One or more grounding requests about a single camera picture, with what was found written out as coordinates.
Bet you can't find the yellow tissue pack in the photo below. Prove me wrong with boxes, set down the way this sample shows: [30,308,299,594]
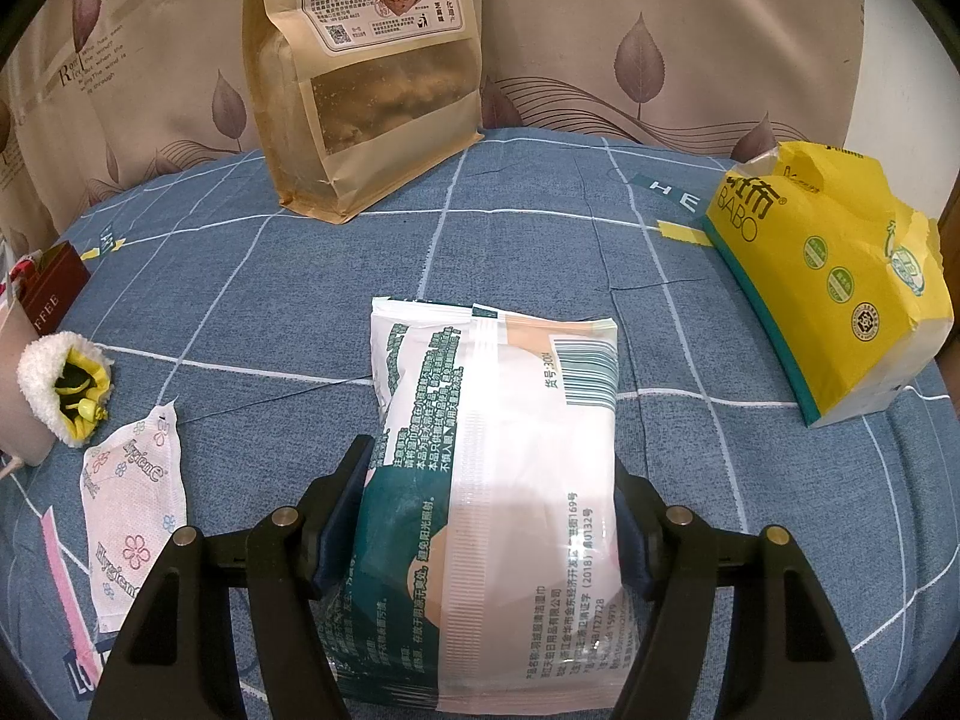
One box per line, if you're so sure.
[703,140,960,431]

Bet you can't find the white floral sachet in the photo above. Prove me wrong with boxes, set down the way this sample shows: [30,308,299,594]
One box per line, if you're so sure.
[78,403,189,635]

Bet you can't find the beige leaf print curtain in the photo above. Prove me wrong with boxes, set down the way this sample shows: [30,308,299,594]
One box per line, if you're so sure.
[0,0,875,248]

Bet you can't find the blue checked bed sheet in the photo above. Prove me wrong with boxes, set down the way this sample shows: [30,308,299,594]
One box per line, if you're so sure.
[0,126,960,720]

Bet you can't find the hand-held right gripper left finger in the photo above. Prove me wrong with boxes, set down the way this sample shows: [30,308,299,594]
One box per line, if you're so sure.
[88,435,374,720]

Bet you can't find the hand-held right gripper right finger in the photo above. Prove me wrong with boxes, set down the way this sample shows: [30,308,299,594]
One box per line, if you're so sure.
[611,456,876,720]

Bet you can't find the white and green wipes packet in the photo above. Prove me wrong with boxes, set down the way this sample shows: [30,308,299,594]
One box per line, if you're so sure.
[319,296,623,718]

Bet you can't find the brown kraft snack bag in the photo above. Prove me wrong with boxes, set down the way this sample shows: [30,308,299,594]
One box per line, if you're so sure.
[244,0,486,226]

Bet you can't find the red and gold box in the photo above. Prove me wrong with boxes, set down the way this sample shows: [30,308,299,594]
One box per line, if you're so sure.
[10,240,92,340]

